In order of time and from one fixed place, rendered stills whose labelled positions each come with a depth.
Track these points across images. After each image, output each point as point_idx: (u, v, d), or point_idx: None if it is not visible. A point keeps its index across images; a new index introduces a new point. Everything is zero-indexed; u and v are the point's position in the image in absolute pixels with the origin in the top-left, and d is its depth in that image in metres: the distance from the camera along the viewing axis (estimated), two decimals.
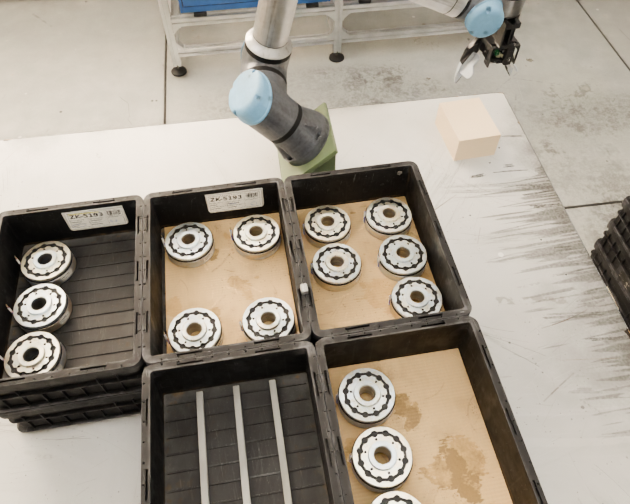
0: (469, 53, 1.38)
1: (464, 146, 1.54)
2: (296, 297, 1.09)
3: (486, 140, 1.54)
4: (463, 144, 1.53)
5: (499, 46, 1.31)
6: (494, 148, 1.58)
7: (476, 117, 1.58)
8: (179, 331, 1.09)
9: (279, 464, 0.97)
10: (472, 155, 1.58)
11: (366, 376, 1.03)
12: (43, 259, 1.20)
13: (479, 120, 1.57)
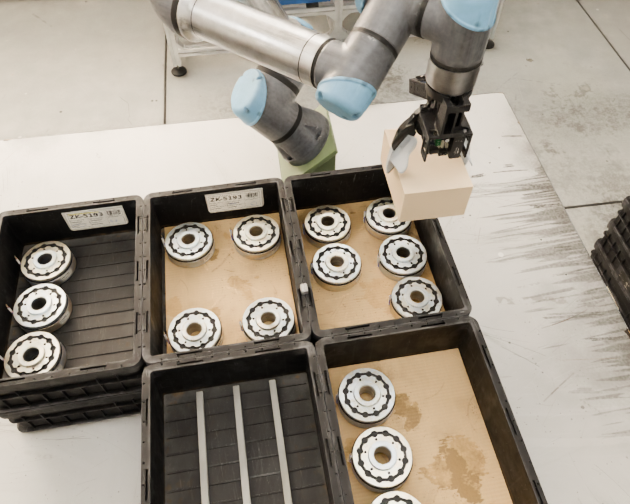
0: (402, 136, 0.94)
1: (413, 202, 0.97)
2: (296, 297, 1.09)
3: (450, 194, 0.97)
4: (412, 199, 0.96)
5: (439, 134, 0.86)
6: (463, 206, 1.00)
7: (437, 156, 1.00)
8: (179, 331, 1.09)
9: (279, 464, 0.97)
10: (428, 214, 1.01)
11: (366, 376, 1.03)
12: (43, 259, 1.20)
13: (442, 161, 1.00)
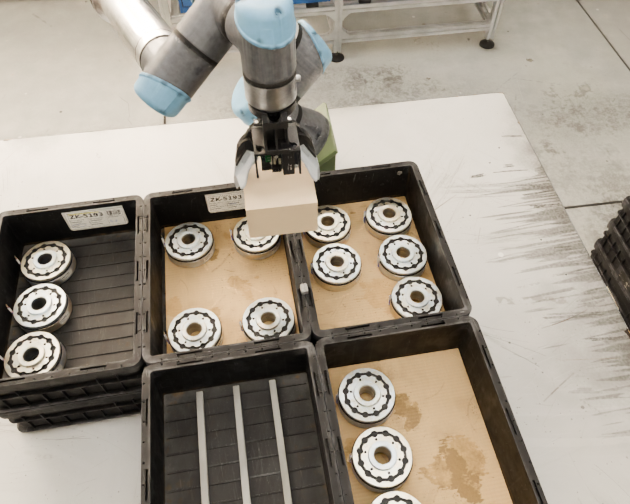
0: (241, 152, 0.92)
1: (258, 218, 0.95)
2: (296, 297, 1.09)
3: (295, 210, 0.95)
4: (255, 215, 0.94)
5: (265, 151, 0.84)
6: (314, 222, 0.98)
7: None
8: (179, 331, 1.09)
9: (279, 464, 0.97)
10: (279, 230, 0.99)
11: (366, 376, 1.03)
12: (43, 259, 1.20)
13: (291, 176, 0.97)
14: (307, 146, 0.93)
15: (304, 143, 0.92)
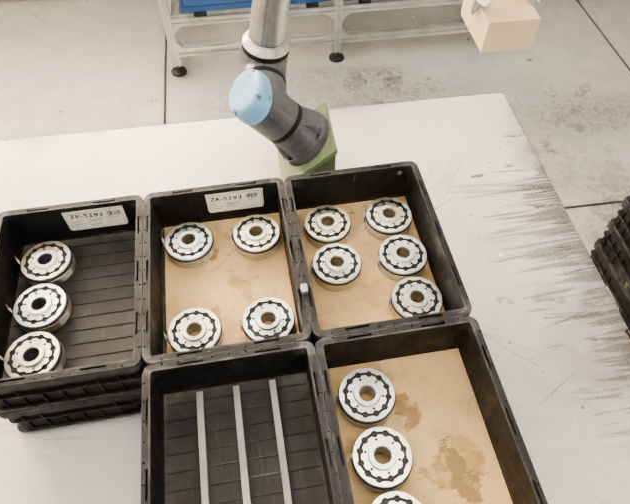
0: None
1: (494, 32, 1.26)
2: (296, 297, 1.09)
3: (522, 25, 1.26)
4: (493, 28, 1.26)
5: None
6: (531, 39, 1.29)
7: (510, 0, 1.29)
8: (179, 331, 1.09)
9: (279, 464, 0.97)
10: (504, 46, 1.30)
11: (366, 376, 1.03)
12: (43, 259, 1.20)
13: (515, 3, 1.29)
14: None
15: None
